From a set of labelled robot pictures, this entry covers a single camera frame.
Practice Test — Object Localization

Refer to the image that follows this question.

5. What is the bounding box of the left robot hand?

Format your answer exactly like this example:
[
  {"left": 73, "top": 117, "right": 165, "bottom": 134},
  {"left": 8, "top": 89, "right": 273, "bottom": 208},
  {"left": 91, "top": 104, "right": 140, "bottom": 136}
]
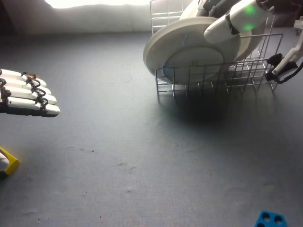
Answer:
[{"left": 0, "top": 68, "right": 62, "bottom": 174}]

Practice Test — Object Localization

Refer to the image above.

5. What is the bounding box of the metal wire dish rack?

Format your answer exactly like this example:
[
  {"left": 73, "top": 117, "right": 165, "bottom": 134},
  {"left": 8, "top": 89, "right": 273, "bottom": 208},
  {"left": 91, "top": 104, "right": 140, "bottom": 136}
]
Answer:
[{"left": 150, "top": 0, "right": 284, "bottom": 100}]

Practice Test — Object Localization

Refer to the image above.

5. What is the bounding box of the grey table cloth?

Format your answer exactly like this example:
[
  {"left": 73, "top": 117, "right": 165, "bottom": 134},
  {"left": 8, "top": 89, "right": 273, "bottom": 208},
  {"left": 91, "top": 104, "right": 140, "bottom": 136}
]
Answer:
[{"left": 0, "top": 25, "right": 303, "bottom": 227}]

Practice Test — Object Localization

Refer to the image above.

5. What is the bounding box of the yellow rectangular block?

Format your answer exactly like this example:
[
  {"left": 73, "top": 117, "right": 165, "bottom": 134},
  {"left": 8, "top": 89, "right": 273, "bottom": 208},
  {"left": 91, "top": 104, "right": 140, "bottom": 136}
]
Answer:
[{"left": 0, "top": 146, "right": 21, "bottom": 175}]

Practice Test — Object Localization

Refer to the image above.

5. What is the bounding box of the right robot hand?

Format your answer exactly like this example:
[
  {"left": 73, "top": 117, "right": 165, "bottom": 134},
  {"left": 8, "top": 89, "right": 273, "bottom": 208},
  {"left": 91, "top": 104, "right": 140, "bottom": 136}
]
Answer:
[{"left": 200, "top": 0, "right": 276, "bottom": 45}]

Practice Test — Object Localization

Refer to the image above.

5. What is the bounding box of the blue pentagon block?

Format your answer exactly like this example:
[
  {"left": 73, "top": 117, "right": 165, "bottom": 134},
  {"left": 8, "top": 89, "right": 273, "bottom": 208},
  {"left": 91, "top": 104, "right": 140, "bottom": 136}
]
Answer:
[{"left": 254, "top": 210, "right": 288, "bottom": 227}]

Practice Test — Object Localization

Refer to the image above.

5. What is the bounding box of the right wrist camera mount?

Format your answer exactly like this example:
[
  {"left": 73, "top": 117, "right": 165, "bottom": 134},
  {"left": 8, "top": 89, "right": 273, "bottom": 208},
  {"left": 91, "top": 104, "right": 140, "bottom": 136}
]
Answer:
[{"left": 264, "top": 16, "right": 303, "bottom": 85}]

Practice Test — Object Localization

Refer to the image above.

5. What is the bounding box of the white round plate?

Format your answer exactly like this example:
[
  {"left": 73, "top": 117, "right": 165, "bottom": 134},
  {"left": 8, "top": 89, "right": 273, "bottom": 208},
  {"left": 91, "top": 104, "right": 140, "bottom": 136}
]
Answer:
[
  {"left": 179, "top": 0, "right": 268, "bottom": 62},
  {"left": 143, "top": 17, "right": 251, "bottom": 86}
]

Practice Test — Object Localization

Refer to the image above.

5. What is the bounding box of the black camera cable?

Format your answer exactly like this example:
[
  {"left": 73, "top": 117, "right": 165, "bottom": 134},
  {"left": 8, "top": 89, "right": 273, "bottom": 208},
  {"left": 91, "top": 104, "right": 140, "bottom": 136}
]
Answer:
[{"left": 276, "top": 60, "right": 303, "bottom": 85}]

